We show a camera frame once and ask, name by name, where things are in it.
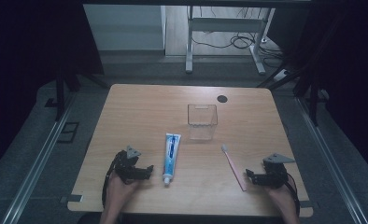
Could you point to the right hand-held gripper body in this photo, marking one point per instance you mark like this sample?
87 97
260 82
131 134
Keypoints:
275 171

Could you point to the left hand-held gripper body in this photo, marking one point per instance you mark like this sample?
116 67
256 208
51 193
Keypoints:
124 165

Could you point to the pink toothbrush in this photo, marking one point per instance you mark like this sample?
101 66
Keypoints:
234 168

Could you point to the white and blue toothpaste tube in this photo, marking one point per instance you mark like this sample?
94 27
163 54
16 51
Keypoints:
171 155

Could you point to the clear plastic cup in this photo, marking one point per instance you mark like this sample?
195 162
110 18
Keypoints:
202 122

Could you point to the person's right hand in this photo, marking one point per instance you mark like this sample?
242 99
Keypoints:
283 197

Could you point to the person's left hand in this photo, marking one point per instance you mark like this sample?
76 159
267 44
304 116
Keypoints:
118 194

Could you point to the black metal stand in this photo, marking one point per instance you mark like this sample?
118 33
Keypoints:
313 99
60 93

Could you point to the black round table grommet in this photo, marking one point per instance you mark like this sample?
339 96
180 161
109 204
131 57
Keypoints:
222 99

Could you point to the white power strip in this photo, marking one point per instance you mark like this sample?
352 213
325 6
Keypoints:
281 75

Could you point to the dark curtain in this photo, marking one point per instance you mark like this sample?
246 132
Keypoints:
23 62
353 62

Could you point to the aluminium floor rail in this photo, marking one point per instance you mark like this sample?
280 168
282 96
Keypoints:
327 161
35 168

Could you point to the white metal desk frame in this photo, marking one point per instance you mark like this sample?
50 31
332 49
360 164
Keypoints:
225 25

